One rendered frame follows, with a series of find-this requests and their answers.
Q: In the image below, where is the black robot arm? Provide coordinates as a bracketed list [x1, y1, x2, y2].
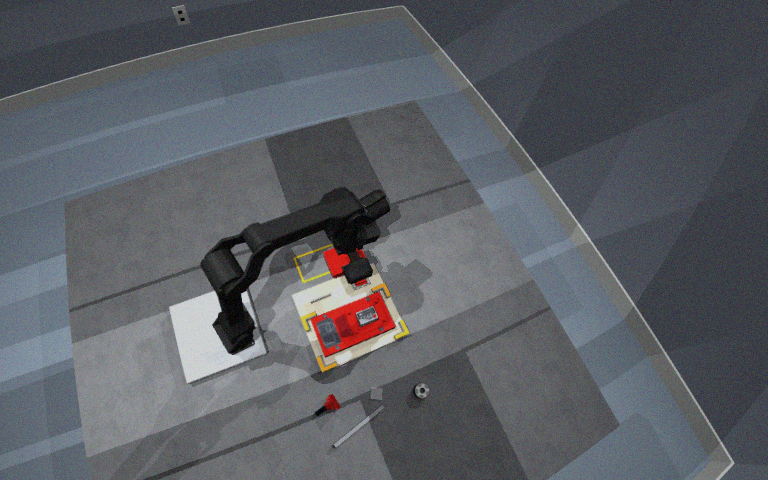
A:
[201, 187, 390, 355]

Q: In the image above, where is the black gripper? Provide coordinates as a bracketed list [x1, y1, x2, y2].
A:
[324, 230, 373, 285]

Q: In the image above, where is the grey flat bar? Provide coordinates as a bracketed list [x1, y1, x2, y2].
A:
[333, 405, 384, 447]

